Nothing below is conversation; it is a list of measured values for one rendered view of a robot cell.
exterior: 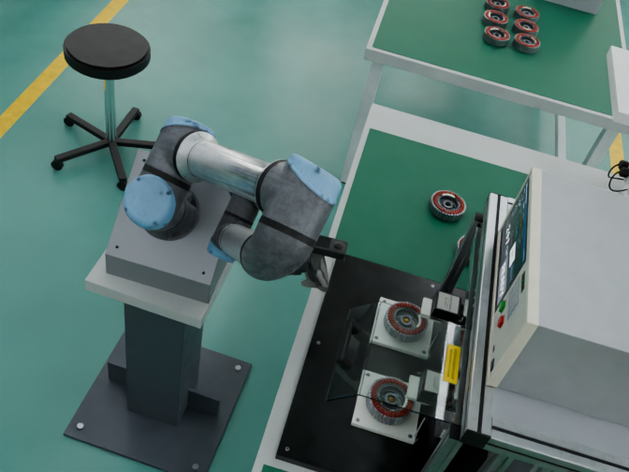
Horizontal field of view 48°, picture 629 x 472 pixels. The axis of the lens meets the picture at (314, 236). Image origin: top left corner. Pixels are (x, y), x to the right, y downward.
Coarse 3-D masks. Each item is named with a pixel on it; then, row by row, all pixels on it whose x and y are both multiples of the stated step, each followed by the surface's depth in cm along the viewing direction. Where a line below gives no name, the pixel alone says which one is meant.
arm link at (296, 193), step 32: (192, 128) 158; (160, 160) 158; (192, 160) 153; (224, 160) 146; (256, 160) 142; (288, 160) 133; (256, 192) 136; (288, 192) 130; (320, 192) 130; (288, 224) 129; (320, 224) 132
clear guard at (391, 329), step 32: (384, 320) 149; (416, 320) 150; (352, 352) 146; (384, 352) 143; (416, 352) 145; (352, 384) 139; (384, 384) 138; (416, 384) 139; (448, 384) 141; (448, 416) 136
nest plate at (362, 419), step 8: (360, 400) 168; (360, 408) 166; (360, 416) 165; (368, 416) 165; (416, 416) 167; (352, 424) 164; (360, 424) 163; (368, 424) 164; (376, 424) 164; (384, 424) 164; (400, 424) 165; (408, 424) 165; (416, 424) 166; (376, 432) 163; (384, 432) 163; (392, 432) 163; (400, 432) 164; (408, 432) 164; (408, 440) 163
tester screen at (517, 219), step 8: (520, 200) 154; (520, 208) 151; (512, 216) 157; (520, 216) 149; (512, 224) 155; (520, 224) 147; (512, 232) 152; (520, 232) 145; (512, 240) 150; (520, 240) 143; (520, 248) 141; (504, 256) 154; (520, 256) 139; (520, 264) 138; (496, 304) 147
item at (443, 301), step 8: (440, 296) 176; (448, 296) 176; (456, 296) 176; (424, 304) 178; (432, 304) 176; (440, 304) 174; (448, 304) 174; (456, 304) 175; (424, 312) 176; (432, 312) 174; (440, 312) 173; (448, 312) 173; (456, 312) 173; (448, 320) 174; (456, 320) 174
